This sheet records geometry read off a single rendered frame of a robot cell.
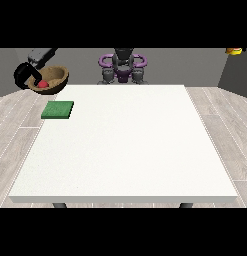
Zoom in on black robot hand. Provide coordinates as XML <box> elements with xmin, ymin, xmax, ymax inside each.
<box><xmin>13</xmin><ymin>61</ymin><xmax>43</xmax><ymax>91</ymax></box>

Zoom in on small red ball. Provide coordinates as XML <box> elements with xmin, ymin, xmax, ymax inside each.
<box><xmin>37</xmin><ymin>79</ymin><xmax>50</xmax><ymax>89</ymax></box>

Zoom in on grey robot trunk purple rings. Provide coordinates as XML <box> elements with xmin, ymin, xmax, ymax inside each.
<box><xmin>97</xmin><ymin>47</ymin><xmax>150</xmax><ymax>86</ymax></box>

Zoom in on yellow cup with melon print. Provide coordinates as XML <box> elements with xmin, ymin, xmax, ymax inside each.
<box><xmin>225</xmin><ymin>47</ymin><xmax>244</xmax><ymax>56</ymax></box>

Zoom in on brown wooden bowl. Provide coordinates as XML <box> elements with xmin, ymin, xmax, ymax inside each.
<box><xmin>27</xmin><ymin>65</ymin><xmax>70</xmax><ymax>95</ymax></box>

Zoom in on green square pad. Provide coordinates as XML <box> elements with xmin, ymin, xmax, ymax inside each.
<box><xmin>40</xmin><ymin>100</ymin><xmax>75</xmax><ymax>120</ymax></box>

